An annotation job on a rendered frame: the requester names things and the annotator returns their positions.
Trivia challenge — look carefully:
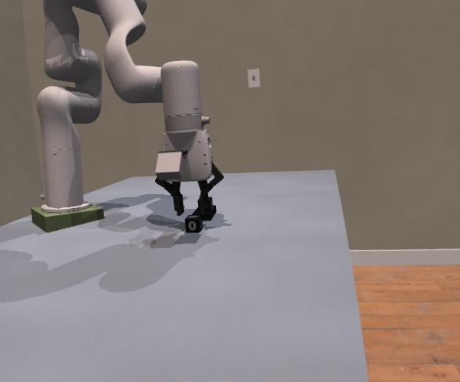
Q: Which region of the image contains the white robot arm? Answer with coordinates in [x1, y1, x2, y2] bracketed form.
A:
[37, 0, 210, 213]

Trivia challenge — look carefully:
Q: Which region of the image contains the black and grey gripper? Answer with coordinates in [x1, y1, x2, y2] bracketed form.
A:
[155, 128, 224, 216]

